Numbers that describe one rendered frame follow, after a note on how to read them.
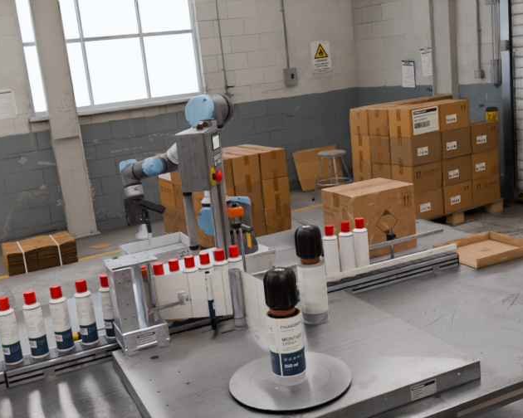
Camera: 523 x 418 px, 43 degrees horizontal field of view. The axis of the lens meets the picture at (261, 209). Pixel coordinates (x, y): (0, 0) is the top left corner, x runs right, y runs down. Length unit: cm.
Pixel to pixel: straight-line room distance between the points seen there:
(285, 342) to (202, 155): 75
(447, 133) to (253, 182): 177
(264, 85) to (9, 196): 327
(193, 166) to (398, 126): 401
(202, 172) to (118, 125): 561
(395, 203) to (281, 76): 592
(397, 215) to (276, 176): 329
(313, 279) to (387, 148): 422
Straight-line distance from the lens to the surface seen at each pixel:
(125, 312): 201
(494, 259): 269
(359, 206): 267
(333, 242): 237
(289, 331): 164
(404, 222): 281
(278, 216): 604
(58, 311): 211
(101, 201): 776
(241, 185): 583
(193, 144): 215
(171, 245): 288
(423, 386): 173
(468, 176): 647
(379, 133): 621
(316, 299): 204
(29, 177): 756
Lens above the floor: 167
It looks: 12 degrees down
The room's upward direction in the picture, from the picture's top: 6 degrees counter-clockwise
